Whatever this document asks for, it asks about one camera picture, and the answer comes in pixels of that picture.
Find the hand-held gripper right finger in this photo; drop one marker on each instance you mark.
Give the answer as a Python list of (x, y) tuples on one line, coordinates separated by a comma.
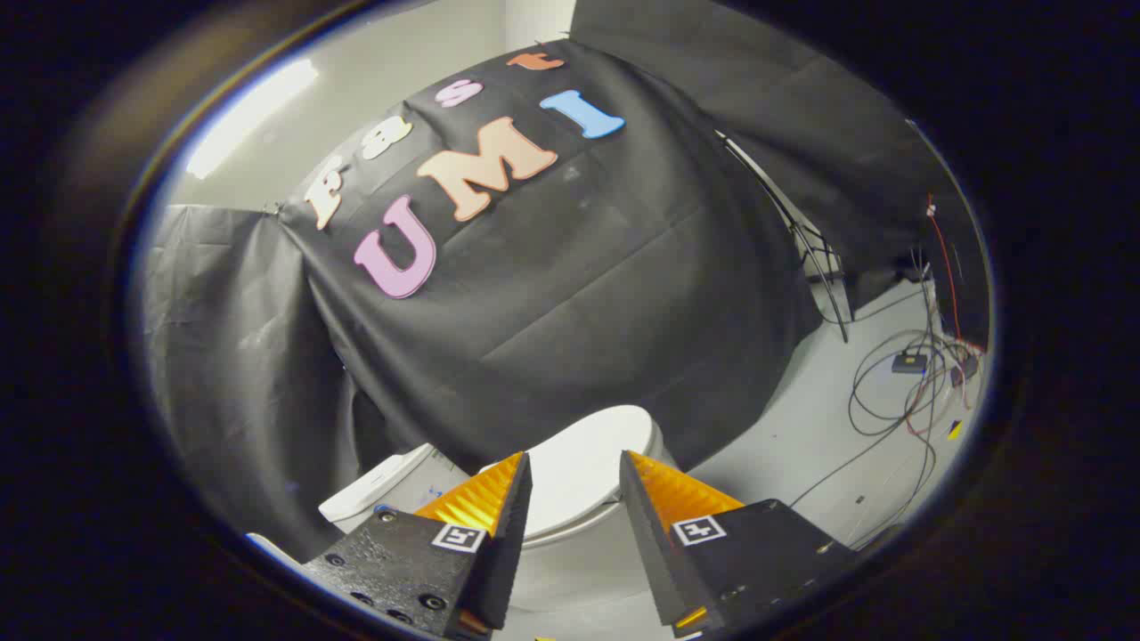
[(646, 534)]

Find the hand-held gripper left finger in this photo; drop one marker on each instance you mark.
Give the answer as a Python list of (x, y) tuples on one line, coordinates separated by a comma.
[(509, 534)]

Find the white toilet lid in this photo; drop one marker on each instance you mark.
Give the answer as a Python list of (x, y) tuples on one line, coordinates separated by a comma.
[(579, 463)]

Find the white toilet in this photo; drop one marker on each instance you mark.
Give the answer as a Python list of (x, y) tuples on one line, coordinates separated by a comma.
[(378, 490)]

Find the black backdrop cloth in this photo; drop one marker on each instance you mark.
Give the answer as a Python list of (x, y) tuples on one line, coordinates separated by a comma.
[(570, 285)]

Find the small black box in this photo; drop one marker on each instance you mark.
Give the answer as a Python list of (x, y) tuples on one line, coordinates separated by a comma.
[(909, 363)]

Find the plain black cloth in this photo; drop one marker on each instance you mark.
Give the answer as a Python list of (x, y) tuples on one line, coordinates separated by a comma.
[(232, 374), (802, 116)]

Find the black backdrop stand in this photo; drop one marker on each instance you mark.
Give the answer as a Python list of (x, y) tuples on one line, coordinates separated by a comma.
[(815, 258)]

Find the small yellow piece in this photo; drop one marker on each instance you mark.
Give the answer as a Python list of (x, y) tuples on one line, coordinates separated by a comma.
[(955, 430)]

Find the small dark adapter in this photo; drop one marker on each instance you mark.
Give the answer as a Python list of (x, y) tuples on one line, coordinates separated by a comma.
[(964, 369)]

